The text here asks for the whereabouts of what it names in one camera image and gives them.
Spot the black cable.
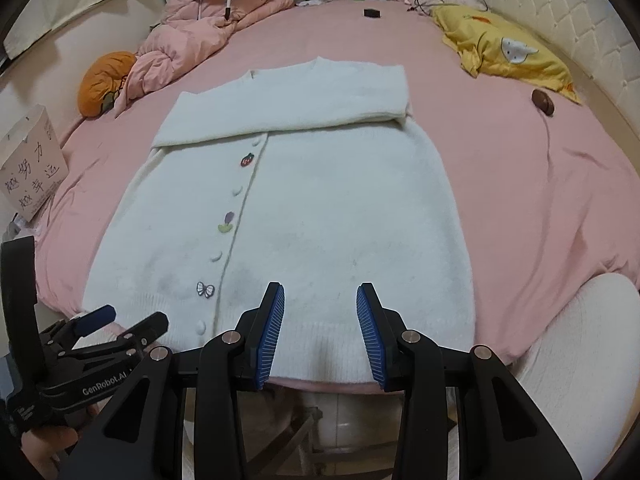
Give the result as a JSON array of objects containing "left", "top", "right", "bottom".
[{"left": 407, "top": 0, "right": 488, "bottom": 17}]

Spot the cardboard box with writing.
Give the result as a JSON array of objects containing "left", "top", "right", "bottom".
[{"left": 0, "top": 105, "right": 70, "bottom": 223}]

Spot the orange pumpkin cushion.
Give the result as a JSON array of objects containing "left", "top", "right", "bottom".
[{"left": 77, "top": 51, "right": 138, "bottom": 118}]

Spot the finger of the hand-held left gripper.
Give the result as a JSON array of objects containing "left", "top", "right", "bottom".
[
  {"left": 40, "top": 305, "right": 117, "bottom": 346},
  {"left": 75, "top": 311, "right": 169, "bottom": 354}
]

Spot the person's right leg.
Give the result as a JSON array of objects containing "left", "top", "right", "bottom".
[{"left": 512, "top": 275, "right": 640, "bottom": 480}]

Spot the small brown plush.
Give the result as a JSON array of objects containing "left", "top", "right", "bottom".
[{"left": 531, "top": 88, "right": 556, "bottom": 117}]

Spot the yellow rabbit print pillow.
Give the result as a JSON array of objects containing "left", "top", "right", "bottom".
[{"left": 431, "top": 4, "right": 583, "bottom": 106}]

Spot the white tufted headboard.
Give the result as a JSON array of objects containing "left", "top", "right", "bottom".
[{"left": 435, "top": 0, "right": 640, "bottom": 161}]

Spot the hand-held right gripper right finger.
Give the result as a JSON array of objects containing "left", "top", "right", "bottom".
[{"left": 356, "top": 282, "right": 583, "bottom": 480}]

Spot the white knit cardigan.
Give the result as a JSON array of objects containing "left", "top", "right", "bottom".
[{"left": 81, "top": 57, "right": 476, "bottom": 386}]

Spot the pink duvet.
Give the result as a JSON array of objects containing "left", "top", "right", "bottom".
[{"left": 114, "top": 0, "right": 296, "bottom": 118}]

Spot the pink bed sheet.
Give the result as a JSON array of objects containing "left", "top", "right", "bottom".
[{"left": 35, "top": 0, "right": 640, "bottom": 396}]

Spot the person's left hand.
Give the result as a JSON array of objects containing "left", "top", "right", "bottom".
[{"left": 22, "top": 425, "right": 79, "bottom": 480}]

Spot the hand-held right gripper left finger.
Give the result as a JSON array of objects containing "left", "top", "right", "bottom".
[{"left": 59, "top": 281, "right": 286, "bottom": 480}]

